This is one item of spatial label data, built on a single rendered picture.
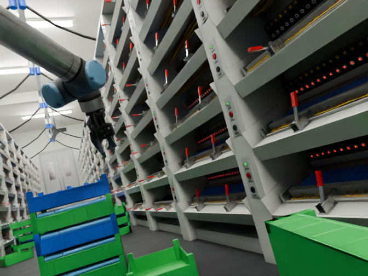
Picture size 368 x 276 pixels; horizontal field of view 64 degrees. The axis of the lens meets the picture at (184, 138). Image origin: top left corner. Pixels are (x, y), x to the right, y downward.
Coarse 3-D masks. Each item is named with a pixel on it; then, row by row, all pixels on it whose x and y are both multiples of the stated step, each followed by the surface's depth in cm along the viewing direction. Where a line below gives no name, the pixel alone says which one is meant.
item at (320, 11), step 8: (336, 0) 57; (320, 8) 60; (328, 8) 59; (312, 16) 63; (320, 16) 61; (304, 24) 65; (296, 32) 67; (288, 40) 68; (264, 56) 78; (256, 64) 82
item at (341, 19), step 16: (352, 0) 50; (304, 16) 78; (336, 16) 53; (352, 16) 51; (288, 32) 85; (304, 32) 60; (320, 32) 57; (336, 32) 55; (288, 48) 65; (304, 48) 62; (240, 64) 88; (272, 64) 71; (288, 64) 67; (240, 80) 82; (256, 80) 78
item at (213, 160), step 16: (208, 128) 136; (224, 128) 126; (208, 144) 143; (224, 144) 109; (176, 160) 149; (192, 160) 133; (208, 160) 114; (224, 160) 100; (176, 176) 145; (192, 176) 129
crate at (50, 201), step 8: (104, 176) 118; (88, 184) 116; (96, 184) 116; (104, 184) 117; (56, 192) 112; (64, 192) 113; (72, 192) 114; (80, 192) 115; (88, 192) 115; (96, 192) 116; (104, 192) 117; (32, 200) 110; (40, 200) 111; (48, 200) 111; (56, 200) 112; (64, 200) 113; (72, 200) 113; (80, 200) 120; (32, 208) 110; (40, 208) 110; (48, 208) 111
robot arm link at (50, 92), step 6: (48, 84) 95; (54, 84) 96; (60, 84) 95; (42, 90) 97; (48, 90) 96; (54, 90) 95; (60, 90) 95; (48, 96) 97; (54, 96) 96; (60, 96) 95; (66, 96) 96; (48, 102) 99; (54, 102) 98; (60, 102) 96; (66, 102) 99
